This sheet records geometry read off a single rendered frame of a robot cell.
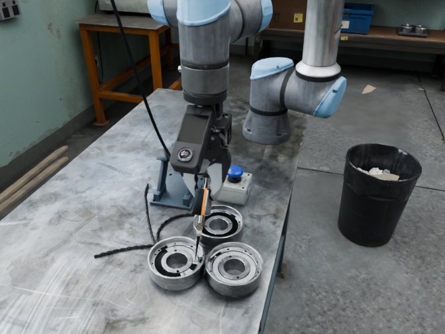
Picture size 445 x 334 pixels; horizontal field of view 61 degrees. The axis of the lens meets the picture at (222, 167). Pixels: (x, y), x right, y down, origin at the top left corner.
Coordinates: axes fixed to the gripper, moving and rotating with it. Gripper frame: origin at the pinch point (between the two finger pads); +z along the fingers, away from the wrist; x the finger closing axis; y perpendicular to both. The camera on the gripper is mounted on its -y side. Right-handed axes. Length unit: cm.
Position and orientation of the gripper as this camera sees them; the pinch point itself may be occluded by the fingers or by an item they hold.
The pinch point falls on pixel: (203, 195)
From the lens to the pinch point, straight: 70.7
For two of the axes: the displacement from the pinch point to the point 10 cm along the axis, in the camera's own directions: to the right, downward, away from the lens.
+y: 2.3, -5.3, 8.2
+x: -9.7, -1.3, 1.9
